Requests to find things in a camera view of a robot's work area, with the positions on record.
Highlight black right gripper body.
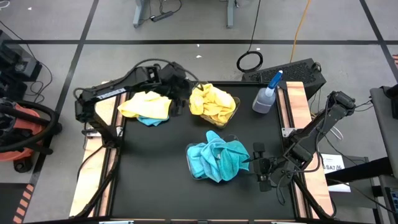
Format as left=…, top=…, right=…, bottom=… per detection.
left=252, top=157, right=295, bottom=186

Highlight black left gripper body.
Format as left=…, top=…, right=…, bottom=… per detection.
left=161, top=62, right=193, bottom=100

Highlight clear plastic basket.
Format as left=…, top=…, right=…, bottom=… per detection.
left=185, top=133, right=246, bottom=182
left=189, top=83, right=242, bottom=129

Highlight translucent spray bottle blue nozzle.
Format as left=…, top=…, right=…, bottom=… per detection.
left=251, top=70, right=284, bottom=114

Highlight wooden table side board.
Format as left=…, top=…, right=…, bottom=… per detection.
left=68, top=81, right=129, bottom=218
left=285, top=81, right=335, bottom=218

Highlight white paper label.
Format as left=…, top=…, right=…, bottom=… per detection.
left=322, top=154, right=351, bottom=193

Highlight black power strip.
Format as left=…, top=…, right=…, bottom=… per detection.
left=150, top=11, right=174, bottom=23

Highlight grey desk leg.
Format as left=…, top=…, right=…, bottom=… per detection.
left=132, top=0, right=147, bottom=28
left=226, top=0, right=235, bottom=29

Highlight black perforated computer case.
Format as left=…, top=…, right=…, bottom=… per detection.
left=241, top=58, right=327, bottom=101

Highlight black stand beam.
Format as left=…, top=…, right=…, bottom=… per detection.
left=325, top=157, right=396, bottom=186

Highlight device with blue buttons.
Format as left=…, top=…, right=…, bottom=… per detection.
left=387, top=186, right=398, bottom=215

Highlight orange and black vacuum cleaner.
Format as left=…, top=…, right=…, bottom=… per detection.
left=0, top=97, right=63, bottom=174

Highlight black equipment boxes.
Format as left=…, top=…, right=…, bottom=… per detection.
left=0, top=29, right=43, bottom=101

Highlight black floor mat orange stripes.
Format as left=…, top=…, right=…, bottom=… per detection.
left=0, top=182, right=35, bottom=224

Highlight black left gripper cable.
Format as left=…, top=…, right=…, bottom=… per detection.
left=133, top=57, right=200, bottom=82

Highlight black hanging cable with coil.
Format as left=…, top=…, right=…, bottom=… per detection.
left=236, top=0, right=264, bottom=74

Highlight yellow hanging cable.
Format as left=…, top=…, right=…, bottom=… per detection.
left=289, top=0, right=312, bottom=63

